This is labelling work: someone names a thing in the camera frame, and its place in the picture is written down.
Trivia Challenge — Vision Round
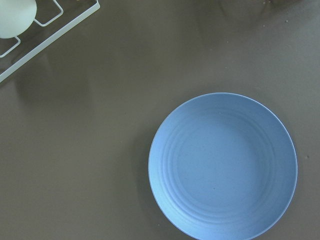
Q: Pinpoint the blue round plate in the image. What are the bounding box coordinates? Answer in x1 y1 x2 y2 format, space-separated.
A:
148 92 298 240

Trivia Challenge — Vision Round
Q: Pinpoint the white plastic cup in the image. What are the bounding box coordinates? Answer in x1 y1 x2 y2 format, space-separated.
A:
0 0 37 39

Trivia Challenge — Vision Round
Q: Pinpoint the white wire cup rack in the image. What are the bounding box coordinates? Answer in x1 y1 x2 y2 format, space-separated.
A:
0 0 100 82

